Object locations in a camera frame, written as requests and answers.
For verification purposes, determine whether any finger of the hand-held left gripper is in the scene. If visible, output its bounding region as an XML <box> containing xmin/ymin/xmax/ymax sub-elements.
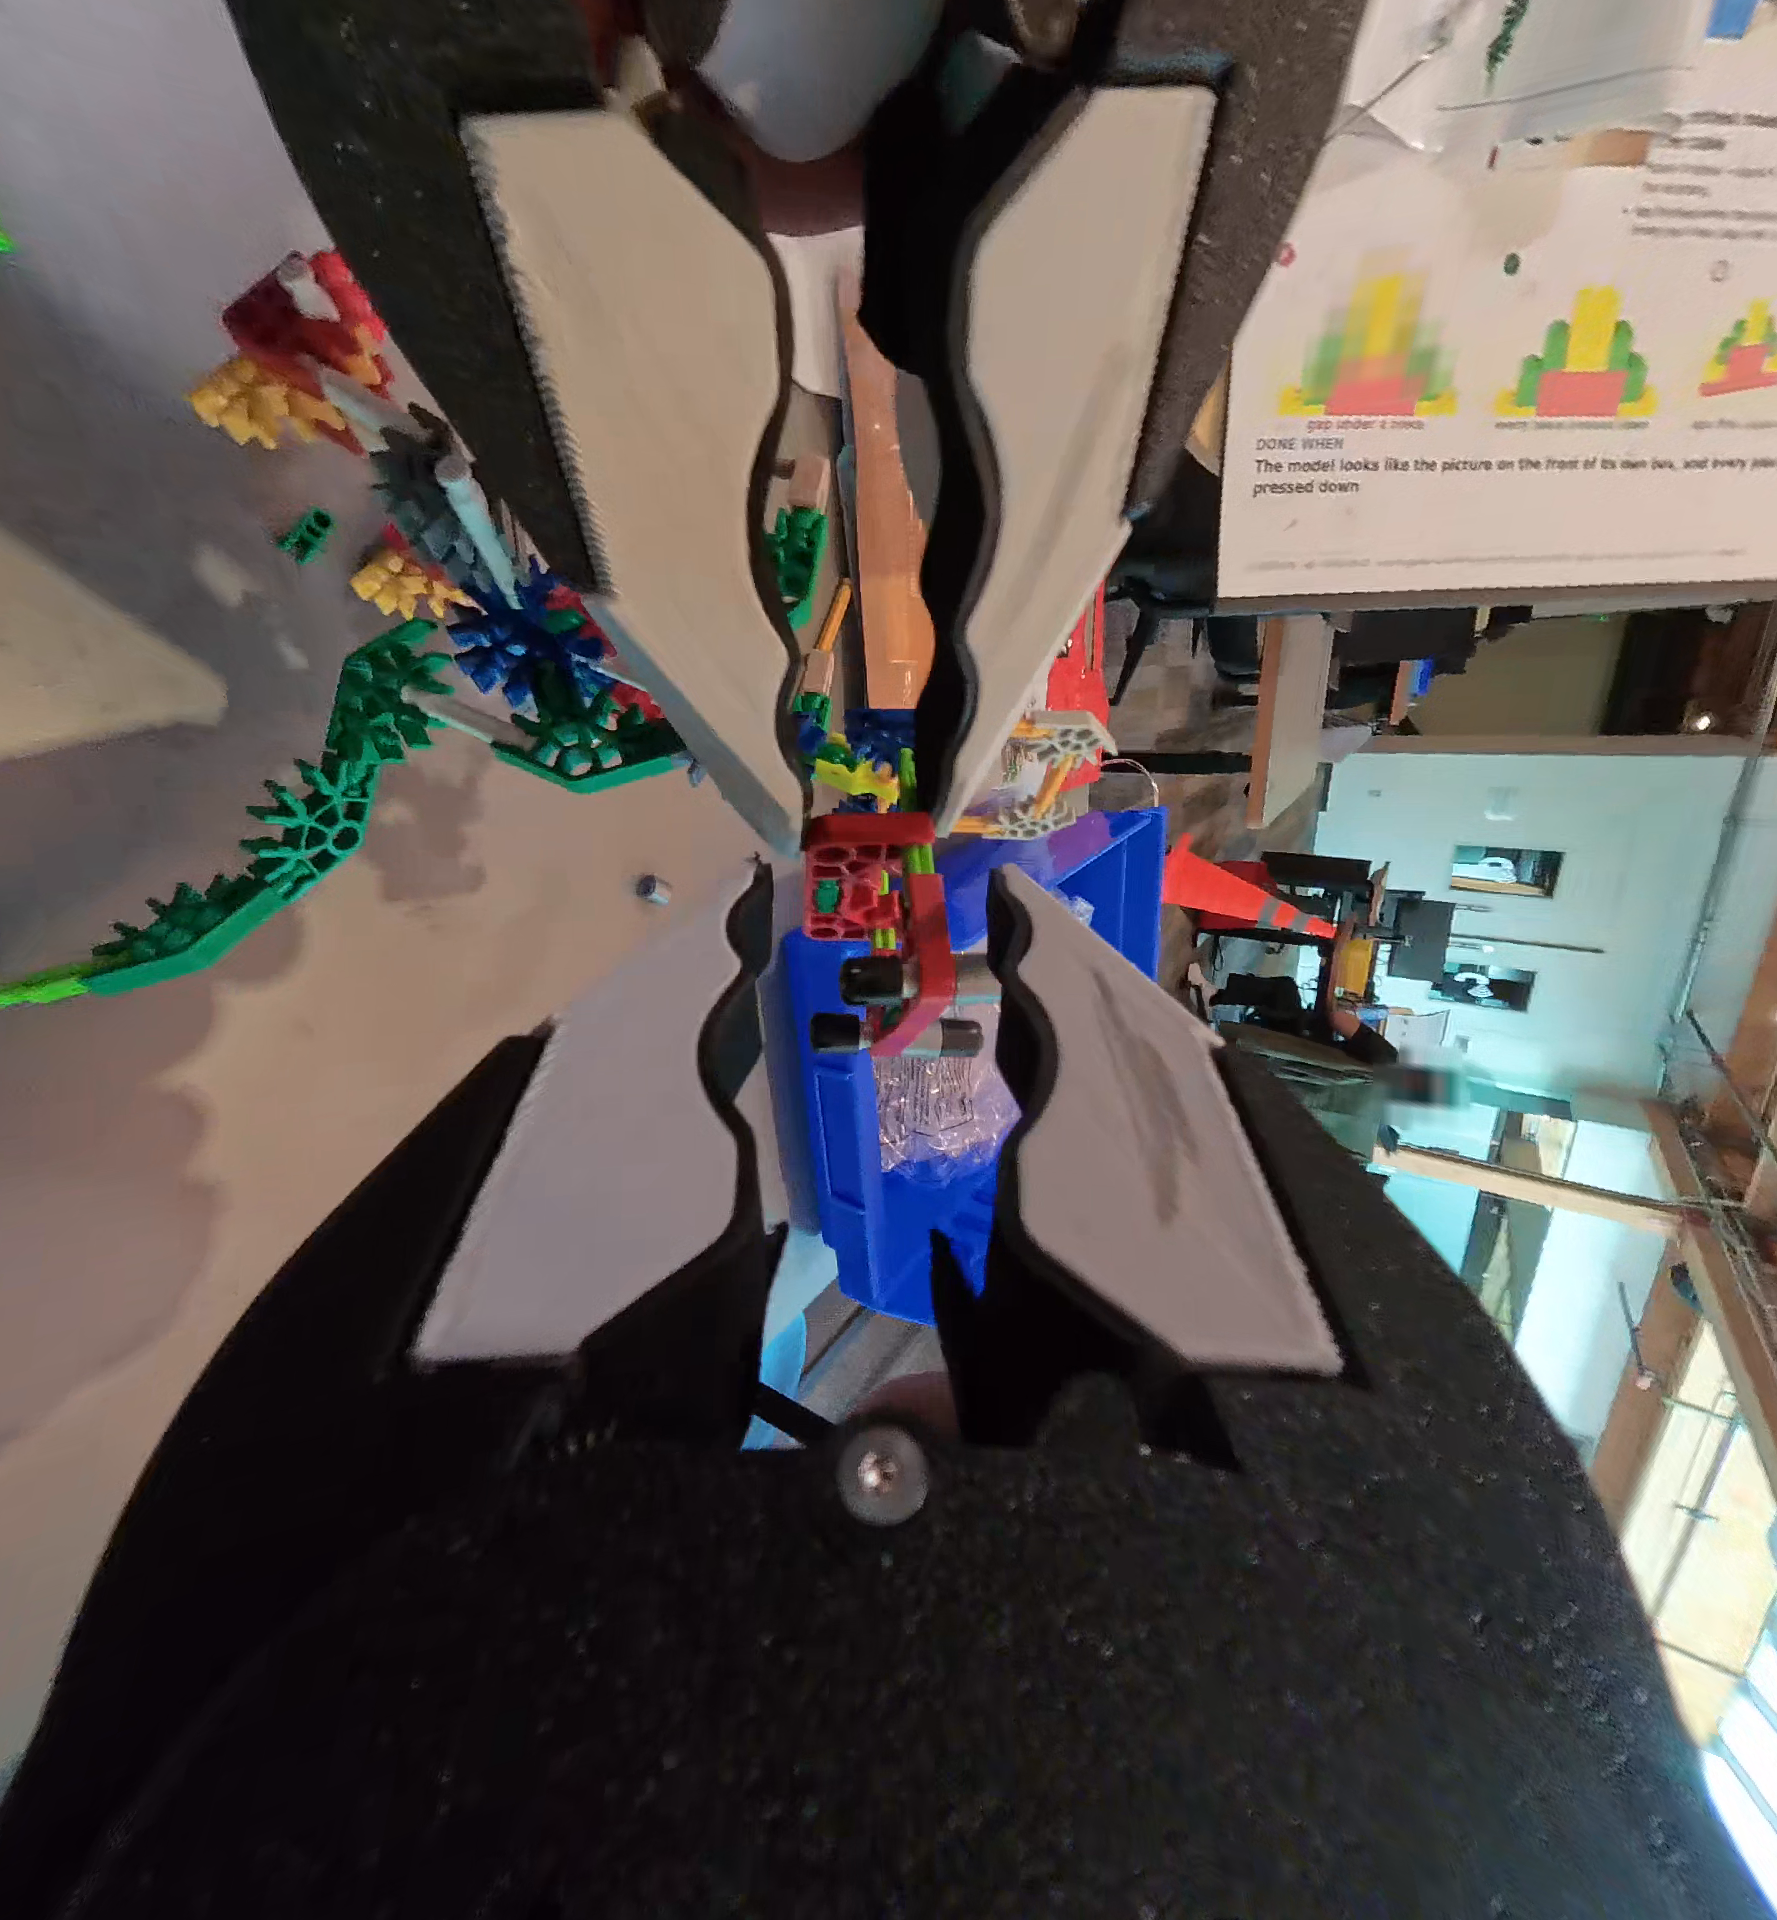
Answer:
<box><xmin>859</xmin><ymin>80</ymin><xmax>1220</xmax><ymax>838</ymax></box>
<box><xmin>460</xmin><ymin>106</ymin><xmax>811</xmax><ymax>859</ymax></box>

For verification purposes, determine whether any clear plastic wrap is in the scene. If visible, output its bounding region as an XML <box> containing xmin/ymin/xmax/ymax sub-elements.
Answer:
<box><xmin>872</xmin><ymin>1034</ymin><xmax>1026</xmax><ymax>1179</ymax></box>

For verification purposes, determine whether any clear picture sleeve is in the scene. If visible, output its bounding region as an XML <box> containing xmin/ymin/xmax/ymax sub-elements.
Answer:
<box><xmin>1339</xmin><ymin>0</ymin><xmax>1731</xmax><ymax>152</ymax></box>

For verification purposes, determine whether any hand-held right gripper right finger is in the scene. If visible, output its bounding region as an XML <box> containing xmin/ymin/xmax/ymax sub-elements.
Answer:
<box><xmin>985</xmin><ymin>866</ymin><xmax>1348</xmax><ymax>1378</ymax></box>

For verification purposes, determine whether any blue storage bin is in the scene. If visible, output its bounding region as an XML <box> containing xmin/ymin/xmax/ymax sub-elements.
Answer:
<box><xmin>756</xmin><ymin>810</ymin><xmax>1172</xmax><ymax>1328</ymax></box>

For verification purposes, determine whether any white instruction board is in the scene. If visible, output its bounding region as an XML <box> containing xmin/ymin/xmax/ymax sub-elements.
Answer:
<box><xmin>1217</xmin><ymin>0</ymin><xmax>1777</xmax><ymax>607</ymax></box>

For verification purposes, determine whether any orange traffic cone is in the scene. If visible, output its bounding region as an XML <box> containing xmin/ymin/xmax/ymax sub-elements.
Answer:
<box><xmin>1161</xmin><ymin>831</ymin><xmax>1341</xmax><ymax>943</ymax></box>

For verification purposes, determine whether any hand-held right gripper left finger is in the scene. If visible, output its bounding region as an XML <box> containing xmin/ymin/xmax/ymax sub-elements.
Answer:
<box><xmin>410</xmin><ymin>863</ymin><xmax>778</xmax><ymax>1370</ymax></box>

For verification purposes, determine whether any printed toy packaging bag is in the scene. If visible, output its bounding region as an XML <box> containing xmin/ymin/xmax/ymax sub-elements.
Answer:
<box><xmin>832</xmin><ymin>277</ymin><xmax>1119</xmax><ymax>758</ymax></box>

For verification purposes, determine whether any person's left hand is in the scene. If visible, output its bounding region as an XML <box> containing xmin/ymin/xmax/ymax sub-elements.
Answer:
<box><xmin>745</xmin><ymin>151</ymin><xmax>867</xmax><ymax>242</ymax></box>

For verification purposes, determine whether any colourful construction toy model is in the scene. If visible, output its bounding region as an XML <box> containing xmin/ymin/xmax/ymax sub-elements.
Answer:
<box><xmin>0</xmin><ymin>245</ymin><xmax>1122</xmax><ymax>1070</ymax></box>

